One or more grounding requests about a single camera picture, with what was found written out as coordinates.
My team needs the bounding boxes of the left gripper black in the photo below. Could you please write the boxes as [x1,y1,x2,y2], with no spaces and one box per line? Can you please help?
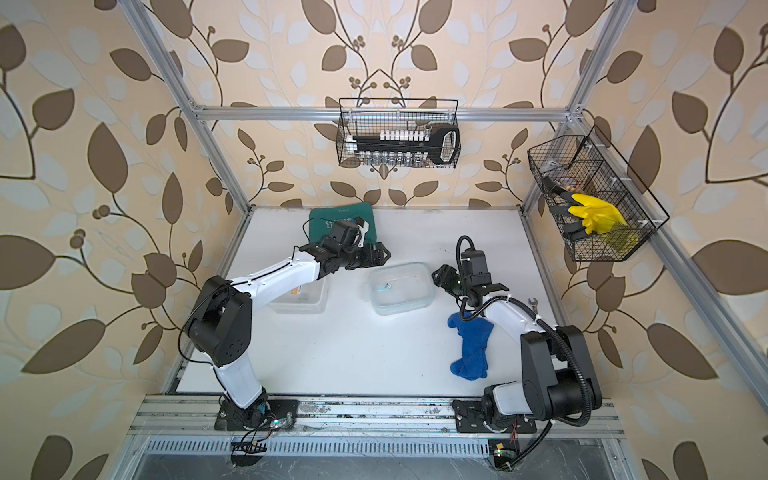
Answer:
[338,242,392,269]

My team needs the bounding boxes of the clear lunch box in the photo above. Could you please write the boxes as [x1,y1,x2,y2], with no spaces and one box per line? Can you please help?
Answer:
[268,279,329,315]
[368,262,436,316]

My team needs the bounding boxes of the blue cleaning cloth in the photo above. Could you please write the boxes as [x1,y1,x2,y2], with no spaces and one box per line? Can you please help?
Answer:
[447,313,494,381]

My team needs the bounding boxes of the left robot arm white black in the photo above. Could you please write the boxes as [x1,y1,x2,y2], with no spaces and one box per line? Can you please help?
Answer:
[183,221,391,416]

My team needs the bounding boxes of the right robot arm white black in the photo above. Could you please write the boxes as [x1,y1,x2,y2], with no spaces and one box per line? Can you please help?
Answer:
[431,265,602,427]

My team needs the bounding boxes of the green plastic tool case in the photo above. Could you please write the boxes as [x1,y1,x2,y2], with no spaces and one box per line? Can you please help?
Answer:
[304,203,378,245]

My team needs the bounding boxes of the small steel wrench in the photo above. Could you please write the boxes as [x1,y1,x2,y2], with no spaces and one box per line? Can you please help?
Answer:
[528,298,539,318]

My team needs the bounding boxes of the black socket set holder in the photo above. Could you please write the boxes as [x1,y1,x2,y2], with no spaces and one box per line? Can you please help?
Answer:
[336,124,461,166]

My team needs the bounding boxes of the yellow rubber glove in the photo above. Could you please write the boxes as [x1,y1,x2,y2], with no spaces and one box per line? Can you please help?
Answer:
[568,194,628,235]

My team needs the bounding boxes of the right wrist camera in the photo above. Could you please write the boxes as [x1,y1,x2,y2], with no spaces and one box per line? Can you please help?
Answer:
[460,248,489,279]

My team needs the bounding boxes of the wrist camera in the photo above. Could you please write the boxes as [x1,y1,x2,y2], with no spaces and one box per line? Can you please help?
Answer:
[460,248,489,279]
[329,217,369,247]

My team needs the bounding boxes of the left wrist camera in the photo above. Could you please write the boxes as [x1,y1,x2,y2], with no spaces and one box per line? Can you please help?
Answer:
[329,217,369,247]

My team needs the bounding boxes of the black wire basket back wall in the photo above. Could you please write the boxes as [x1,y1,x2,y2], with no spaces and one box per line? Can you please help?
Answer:
[335,96,461,168]

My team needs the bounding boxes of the black wire basket wall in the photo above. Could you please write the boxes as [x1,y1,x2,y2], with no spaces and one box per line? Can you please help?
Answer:
[527,126,670,262]
[335,96,461,168]

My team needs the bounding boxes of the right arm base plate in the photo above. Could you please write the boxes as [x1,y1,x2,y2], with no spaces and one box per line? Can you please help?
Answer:
[451,399,537,435]

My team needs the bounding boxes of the black handled pliers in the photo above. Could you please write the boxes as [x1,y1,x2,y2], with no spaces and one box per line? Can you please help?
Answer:
[543,176,589,242]

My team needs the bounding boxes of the black wire basket right wall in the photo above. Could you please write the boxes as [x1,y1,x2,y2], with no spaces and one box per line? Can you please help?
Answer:
[527,126,670,262]

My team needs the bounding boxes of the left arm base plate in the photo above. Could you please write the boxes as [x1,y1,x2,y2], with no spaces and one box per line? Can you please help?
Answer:
[214,395,299,431]

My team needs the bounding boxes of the aluminium front rail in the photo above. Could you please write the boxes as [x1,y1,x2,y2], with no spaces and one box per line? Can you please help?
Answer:
[127,394,626,440]

